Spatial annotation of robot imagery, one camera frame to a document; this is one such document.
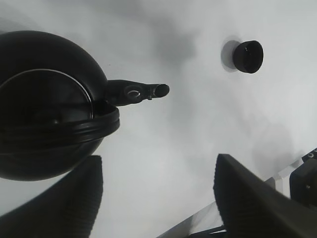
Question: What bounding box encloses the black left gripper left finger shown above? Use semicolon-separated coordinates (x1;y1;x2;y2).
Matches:
0;156;103;238

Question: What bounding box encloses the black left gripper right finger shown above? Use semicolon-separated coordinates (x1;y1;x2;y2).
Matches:
213;154;317;238

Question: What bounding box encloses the black round kettle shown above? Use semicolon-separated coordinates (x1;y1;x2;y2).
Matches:
0;31;170;181

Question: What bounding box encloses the small black teacup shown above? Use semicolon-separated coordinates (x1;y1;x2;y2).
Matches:
232;41;264;74

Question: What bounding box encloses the black equipment block at edge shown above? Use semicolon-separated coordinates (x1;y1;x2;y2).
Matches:
289;159;317;210

